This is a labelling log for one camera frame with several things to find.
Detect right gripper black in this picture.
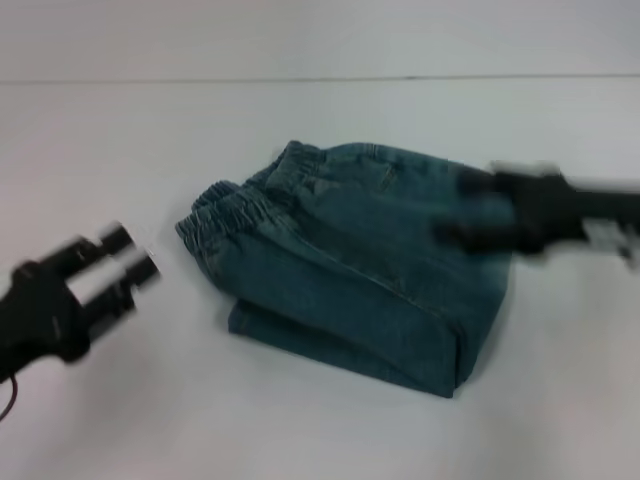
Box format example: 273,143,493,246
433,161,640,272

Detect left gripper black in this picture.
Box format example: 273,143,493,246
0,221,164,383

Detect blue denim shorts with print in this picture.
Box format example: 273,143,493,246
174,139,519,400

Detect thin red cable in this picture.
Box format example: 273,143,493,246
0,373,22,422

